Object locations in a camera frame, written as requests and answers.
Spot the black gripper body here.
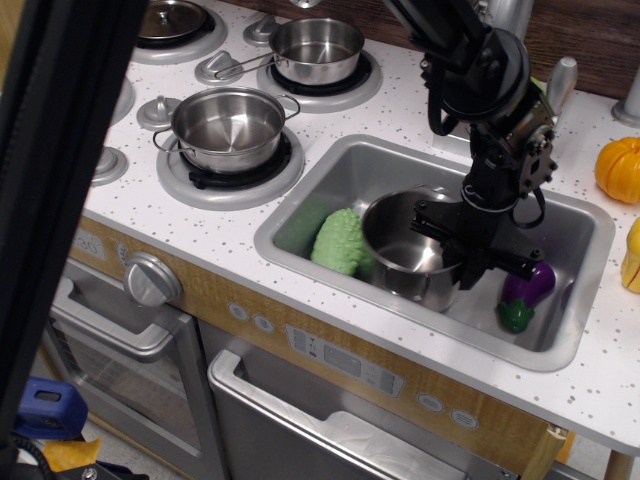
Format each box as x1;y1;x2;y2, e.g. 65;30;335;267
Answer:
411;184;545;280

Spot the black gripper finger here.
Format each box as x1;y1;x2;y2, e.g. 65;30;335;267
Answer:
440;241;465;265
460;257;494;290

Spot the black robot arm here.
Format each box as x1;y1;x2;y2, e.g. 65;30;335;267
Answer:
386;1;557;290

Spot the grey toy sink basin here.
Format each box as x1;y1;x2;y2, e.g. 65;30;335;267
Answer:
255;135;615;372

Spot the back left pot lid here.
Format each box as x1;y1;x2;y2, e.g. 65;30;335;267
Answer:
139;0;208;41

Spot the purple eggplant toy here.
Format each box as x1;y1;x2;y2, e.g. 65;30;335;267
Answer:
497;262;556;334

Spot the green bitter melon toy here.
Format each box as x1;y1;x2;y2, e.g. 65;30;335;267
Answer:
310;208;374;278

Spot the green plate behind faucet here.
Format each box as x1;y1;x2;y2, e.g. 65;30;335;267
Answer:
530;76;546;93

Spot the orange toy pumpkin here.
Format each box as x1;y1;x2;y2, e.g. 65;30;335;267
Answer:
594;137;639;204

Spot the yellow toy pepper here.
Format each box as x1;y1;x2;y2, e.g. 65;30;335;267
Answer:
621;218;640;293

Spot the back right stove burner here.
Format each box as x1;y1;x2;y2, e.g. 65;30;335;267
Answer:
256;52;383;114

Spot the stove burner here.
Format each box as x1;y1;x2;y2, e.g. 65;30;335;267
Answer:
156;128;305;211
131;5;227;65
109;77;135;126
256;52;383;114

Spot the silver toy faucet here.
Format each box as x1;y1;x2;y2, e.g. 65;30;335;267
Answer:
432;0;579;154

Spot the front right stove burner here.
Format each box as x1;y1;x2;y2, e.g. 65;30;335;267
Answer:
156;128;305;211

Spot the silver dishwasher door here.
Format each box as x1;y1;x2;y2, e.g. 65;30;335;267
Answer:
208;350;517;479

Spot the grey stove knob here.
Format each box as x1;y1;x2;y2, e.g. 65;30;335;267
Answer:
136;95;181;132
194;50;244;86
91;147;128;187
243;14;279;47

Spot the grey stove knob back middle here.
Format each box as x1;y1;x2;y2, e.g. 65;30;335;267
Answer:
194;50;244;86

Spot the silver oven dial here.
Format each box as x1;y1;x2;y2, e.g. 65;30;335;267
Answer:
123;252;183;307

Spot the silver oven door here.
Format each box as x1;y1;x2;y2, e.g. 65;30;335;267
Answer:
43;260;229;479

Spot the grey stove knob front left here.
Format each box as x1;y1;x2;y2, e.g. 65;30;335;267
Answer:
91;147;128;187

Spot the front left stove burner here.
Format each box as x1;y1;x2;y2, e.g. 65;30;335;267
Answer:
109;77;135;126

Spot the back left stove burner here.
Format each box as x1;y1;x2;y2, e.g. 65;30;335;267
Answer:
131;5;227;65

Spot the blue clamp tool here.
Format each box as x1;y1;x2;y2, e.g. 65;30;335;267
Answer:
13;376;88;440

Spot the black foreground pole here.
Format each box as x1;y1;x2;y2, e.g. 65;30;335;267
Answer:
1;1;146;477

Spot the yellow cloth on floor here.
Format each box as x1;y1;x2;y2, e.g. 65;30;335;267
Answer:
42;438;102;472

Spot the grey post base right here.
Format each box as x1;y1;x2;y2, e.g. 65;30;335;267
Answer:
611;73;640;128

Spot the steel saucepan with wire handle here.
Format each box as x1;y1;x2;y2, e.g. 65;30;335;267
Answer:
214;18;365;86

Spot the steel two-handled pot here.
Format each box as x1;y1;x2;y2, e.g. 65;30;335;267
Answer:
152;86;301;174

